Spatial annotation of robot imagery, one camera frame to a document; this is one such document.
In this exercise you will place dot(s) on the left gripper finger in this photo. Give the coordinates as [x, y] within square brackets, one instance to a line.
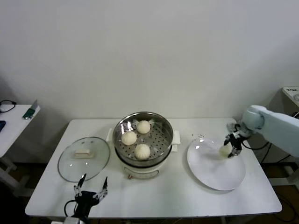
[82, 180]
[105, 186]

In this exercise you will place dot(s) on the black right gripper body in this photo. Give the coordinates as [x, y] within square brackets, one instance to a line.
[236, 142]

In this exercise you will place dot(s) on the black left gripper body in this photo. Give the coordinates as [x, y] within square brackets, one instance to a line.
[85, 200]

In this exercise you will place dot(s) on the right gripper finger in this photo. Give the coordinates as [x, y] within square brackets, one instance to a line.
[227, 141]
[236, 152]

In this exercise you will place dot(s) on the white steamed baozi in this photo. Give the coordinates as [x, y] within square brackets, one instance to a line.
[143, 127]
[224, 151]
[142, 151]
[129, 138]

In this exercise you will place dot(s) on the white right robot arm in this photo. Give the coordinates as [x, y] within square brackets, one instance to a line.
[280, 126]

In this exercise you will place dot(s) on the stainless steel steamer basket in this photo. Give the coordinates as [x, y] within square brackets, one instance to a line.
[158, 140]

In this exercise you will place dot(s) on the white round plate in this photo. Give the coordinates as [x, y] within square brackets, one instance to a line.
[210, 168]

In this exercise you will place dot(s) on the white electric cooker base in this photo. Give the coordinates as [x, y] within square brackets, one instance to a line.
[140, 171]

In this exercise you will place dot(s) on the white side cabinet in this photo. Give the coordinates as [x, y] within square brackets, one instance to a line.
[289, 95]

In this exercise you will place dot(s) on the white side table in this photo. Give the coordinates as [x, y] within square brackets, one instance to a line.
[21, 126]

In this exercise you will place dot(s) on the green and grey flat tool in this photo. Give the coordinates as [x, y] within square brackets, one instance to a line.
[29, 113]

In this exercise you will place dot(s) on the dark blue phone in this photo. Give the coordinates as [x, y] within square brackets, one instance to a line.
[2, 126]

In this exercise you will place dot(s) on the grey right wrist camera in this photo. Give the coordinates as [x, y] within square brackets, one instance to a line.
[231, 127]

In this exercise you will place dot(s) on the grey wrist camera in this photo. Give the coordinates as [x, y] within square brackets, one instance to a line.
[70, 220]
[231, 127]

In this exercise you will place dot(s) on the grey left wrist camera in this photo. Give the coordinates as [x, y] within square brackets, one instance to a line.
[70, 220]

